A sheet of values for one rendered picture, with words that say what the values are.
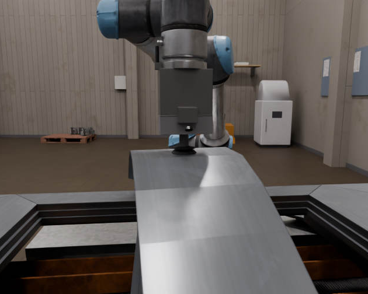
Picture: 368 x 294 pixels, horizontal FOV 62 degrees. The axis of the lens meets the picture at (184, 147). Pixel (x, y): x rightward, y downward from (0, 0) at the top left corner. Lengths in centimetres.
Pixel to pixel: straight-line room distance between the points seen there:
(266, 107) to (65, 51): 559
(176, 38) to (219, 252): 31
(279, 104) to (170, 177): 670
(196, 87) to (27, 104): 928
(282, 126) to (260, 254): 680
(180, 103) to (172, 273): 26
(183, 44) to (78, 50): 871
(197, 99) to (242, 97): 823
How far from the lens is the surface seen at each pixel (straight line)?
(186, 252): 35
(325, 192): 95
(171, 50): 49
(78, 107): 911
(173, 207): 39
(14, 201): 90
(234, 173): 46
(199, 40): 49
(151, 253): 35
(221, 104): 107
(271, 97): 714
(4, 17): 1012
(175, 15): 49
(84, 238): 106
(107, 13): 64
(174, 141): 123
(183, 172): 44
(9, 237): 72
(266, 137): 707
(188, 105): 48
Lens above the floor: 112
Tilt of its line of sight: 9 degrees down
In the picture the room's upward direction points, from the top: straight up
